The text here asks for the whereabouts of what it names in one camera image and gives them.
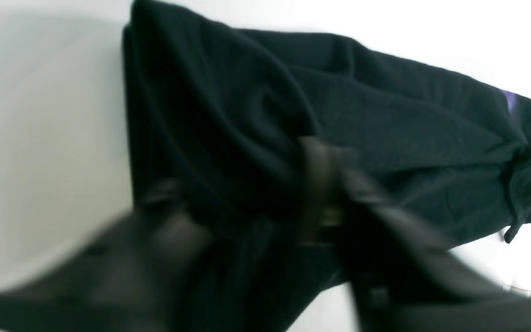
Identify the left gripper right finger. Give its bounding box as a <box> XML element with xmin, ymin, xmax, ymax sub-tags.
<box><xmin>299</xmin><ymin>137</ymin><xmax>531</xmax><ymax>332</ymax></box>

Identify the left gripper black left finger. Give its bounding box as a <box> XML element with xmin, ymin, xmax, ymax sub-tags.
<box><xmin>0</xmin><ymin>182</ymin><xmax>213</xmax><ymax>332</ymax></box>

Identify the black t-shirt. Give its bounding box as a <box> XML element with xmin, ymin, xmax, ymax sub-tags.
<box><xmin>124</xmin><ymin>0</ymin><xmax>531</xmax><ymax>332</ymax></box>

